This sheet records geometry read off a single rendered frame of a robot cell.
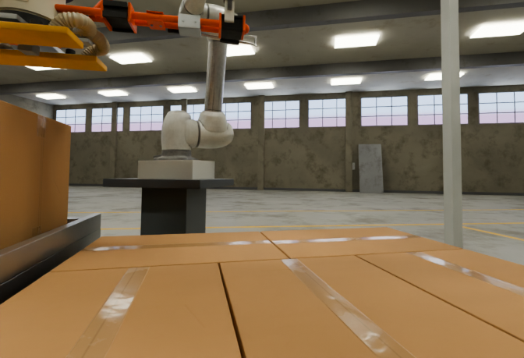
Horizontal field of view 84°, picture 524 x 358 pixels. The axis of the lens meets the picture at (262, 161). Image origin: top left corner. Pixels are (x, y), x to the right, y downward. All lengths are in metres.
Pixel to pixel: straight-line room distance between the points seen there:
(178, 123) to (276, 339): 1.29
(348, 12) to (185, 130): 6.61
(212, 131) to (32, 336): 1.27
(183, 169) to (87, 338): 1.06
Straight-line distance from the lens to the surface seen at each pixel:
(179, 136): 1.60
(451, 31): 4.03
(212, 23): 1.05
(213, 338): 0.49
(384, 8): 7.94
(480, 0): 8.47
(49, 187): 1.15
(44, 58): 1.20
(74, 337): 0.55
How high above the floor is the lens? 0.78
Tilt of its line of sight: 3 degrees up
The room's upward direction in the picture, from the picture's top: 1 degrees clockwise
